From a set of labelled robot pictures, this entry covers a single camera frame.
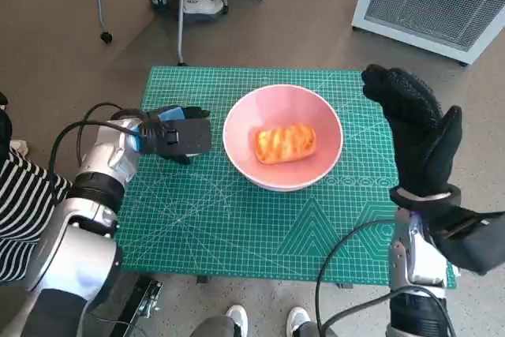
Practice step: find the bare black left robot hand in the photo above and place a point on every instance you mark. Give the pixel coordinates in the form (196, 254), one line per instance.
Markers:
(171, 114)

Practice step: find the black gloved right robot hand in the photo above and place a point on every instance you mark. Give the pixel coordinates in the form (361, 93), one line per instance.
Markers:
(418, 143)

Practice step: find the pink bowl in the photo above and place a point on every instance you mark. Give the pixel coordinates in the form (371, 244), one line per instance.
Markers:
(244, 124)

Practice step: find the rectangular toy bread loaf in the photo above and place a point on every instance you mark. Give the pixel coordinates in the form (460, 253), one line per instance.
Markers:
(284, 143)

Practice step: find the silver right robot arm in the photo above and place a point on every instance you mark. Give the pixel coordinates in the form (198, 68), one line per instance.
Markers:
(414, 250)

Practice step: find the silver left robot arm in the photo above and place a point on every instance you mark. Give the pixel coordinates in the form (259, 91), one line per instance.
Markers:
(71, 246)

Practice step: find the grey metal pole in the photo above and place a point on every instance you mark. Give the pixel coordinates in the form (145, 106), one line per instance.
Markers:
(180, 29)

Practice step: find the green cutting mat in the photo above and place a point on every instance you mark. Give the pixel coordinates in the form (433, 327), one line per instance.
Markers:
(221, 226)

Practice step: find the person in striped top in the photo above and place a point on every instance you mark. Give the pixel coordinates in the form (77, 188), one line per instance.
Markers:
(23, 195)

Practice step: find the person with white shoes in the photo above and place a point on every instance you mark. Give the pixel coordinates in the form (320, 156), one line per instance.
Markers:
(236, 317)

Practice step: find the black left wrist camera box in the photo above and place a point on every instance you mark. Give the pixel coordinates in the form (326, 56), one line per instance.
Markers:
(177, 137)

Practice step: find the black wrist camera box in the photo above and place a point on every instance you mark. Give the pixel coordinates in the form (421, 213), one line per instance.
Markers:
(177, 137)
(469, 242)

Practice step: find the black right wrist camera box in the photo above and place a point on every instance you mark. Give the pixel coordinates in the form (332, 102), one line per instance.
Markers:
(469, 242)

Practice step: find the black table bracket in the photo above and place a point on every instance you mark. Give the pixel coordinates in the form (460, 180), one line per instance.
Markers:
(343, 286)

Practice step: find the black metal clamp rail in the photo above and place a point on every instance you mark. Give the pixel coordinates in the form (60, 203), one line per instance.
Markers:
(146, 297)

